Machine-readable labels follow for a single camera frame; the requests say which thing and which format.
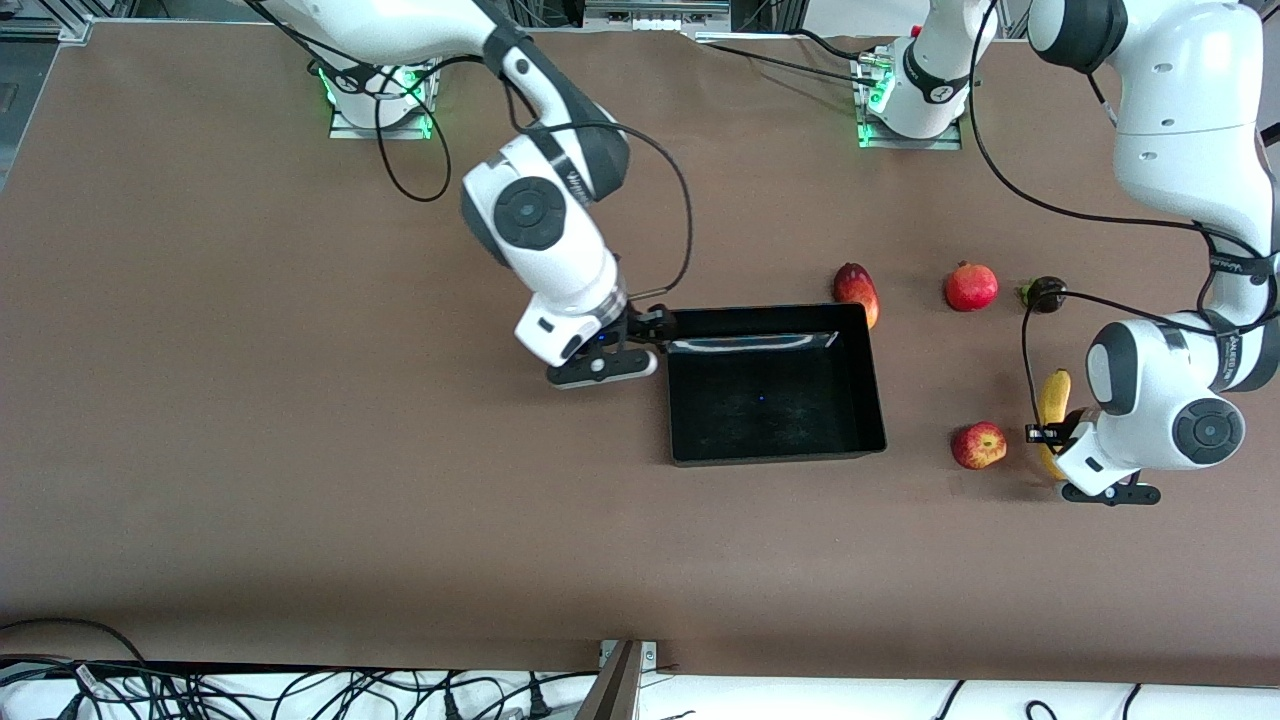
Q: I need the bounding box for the metal camera mast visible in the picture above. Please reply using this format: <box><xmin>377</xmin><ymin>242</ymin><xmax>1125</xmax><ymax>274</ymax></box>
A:
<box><xmin>575</xmin><ymin>640</ymin><xmax>643</xmax><ymax>720</ymax></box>

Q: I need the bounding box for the dark purple mangosteen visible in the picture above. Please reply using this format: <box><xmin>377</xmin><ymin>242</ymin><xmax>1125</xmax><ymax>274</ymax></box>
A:
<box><xmin>1017</xmin><ymin>276</ymin><xmax>1069</xmax><ymax>315</ymax></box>

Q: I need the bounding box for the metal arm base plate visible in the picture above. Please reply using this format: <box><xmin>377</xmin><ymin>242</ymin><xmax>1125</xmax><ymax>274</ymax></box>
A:
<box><xmin>328</xmin><ymin>40</ymin><xmax>441</xmax><ymax>141</ymax></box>
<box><xmin>856</xmin><ymin>50</ymin><xmax>964</xmax><ymax>151</ymax></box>

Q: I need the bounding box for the brown table cover sheet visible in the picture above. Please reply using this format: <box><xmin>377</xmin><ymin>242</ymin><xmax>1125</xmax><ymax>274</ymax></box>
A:
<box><xmin>0</xmin><ymin>22</ymin><xmax>1280</xmax><ymax>689</ymax></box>

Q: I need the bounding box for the aluminium frame profile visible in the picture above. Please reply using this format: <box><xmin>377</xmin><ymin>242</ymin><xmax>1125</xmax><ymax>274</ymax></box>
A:
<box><xmin>0</xmin><ymin>15</ymin><xmax>96</xmax><ymax>43</ymax></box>

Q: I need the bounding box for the red pomegranate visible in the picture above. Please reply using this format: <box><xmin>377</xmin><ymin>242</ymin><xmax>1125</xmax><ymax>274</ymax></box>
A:
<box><xmin>945</xmin><ymin>261</ymin><xmax>1000</xmax><ymax>313</ymax></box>

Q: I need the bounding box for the black base supply cable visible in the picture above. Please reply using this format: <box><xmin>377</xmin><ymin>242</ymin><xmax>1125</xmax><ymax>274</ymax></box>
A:
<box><xmin>697</xmin><ymin>40</ymin><xmax>883</xmax><ymax>89</ymax></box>

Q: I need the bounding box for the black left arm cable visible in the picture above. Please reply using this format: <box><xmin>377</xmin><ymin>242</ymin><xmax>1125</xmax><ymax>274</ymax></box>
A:
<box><xmin>967</xmin><ymin>0</ymin><xmax>1280</xmax><ymax>431</ymax></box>

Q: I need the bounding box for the yellow banana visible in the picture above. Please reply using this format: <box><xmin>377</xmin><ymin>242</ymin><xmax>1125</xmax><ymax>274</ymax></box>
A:
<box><xmin>1037</xmin><ymin>368</ymin><xmax>1074</xmax><ymax>482</ymax></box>

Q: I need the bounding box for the black looped floor cable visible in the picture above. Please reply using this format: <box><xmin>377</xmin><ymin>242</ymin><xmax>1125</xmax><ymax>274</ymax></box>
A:
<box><xmin>0</xmin><ymin>617</ymin><xmax>149</xmax><ymax>669</ymax></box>

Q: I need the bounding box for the silver power strip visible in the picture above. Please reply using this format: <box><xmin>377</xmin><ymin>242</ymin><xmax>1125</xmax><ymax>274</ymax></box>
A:
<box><xmin>583</xmin><ymin>0</ymin><xmax>733</xmax><ymax>36</ymax></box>

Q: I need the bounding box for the black plastic box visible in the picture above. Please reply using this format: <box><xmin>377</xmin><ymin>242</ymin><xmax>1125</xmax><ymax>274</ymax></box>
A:
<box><xmin>665</xmin><ymin>303</ymin><xmax>889</xmax><ymax>468</ymax></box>

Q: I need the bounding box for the red yellow apple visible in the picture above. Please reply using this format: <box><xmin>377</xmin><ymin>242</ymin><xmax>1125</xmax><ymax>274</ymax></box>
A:
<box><xmin>950</xmin><ymin>421</ymin><xmax>1008</xmax><ymax>471</ymax></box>

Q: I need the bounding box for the red yellow mango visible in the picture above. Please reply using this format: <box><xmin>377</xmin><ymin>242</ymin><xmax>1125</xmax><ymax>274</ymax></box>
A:
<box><xmin>833</xmin><ymin>262</ymin><xmax>881</xmax><ymax>331</ymax></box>

